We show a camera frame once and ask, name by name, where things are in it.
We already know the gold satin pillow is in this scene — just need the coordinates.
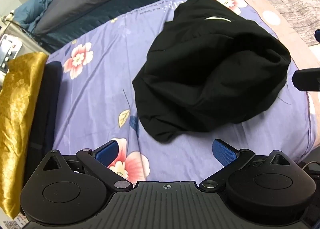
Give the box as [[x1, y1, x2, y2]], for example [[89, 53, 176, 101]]
[[0, 52, 49, 219]]

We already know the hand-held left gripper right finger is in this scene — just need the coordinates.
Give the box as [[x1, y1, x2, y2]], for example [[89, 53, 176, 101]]
[[199, 139, 298, 192]]

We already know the blue duvet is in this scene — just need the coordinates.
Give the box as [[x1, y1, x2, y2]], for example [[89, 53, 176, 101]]
[[15, 0, 63, 32]]

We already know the printed paper label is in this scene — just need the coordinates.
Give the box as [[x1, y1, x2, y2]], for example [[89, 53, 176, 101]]
[[0, 213, 28, 229]]

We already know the purple floral bed sheet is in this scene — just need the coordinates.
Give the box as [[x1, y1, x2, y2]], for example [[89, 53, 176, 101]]
[[46, 0, 318, 182]]

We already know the black printed shirt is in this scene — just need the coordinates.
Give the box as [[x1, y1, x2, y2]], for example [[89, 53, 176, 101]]
[[132, 0, 292, 143]]

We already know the dark navy cushion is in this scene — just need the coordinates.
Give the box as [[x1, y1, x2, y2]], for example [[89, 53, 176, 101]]
[[25, 61, 62, 169]]

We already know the white electronic device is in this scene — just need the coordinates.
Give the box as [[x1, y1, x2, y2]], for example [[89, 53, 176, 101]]
[[0, 32, 23, 74]]

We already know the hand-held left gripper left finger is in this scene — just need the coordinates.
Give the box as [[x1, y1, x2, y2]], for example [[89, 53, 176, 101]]
[[37, 140, 133, 192]]

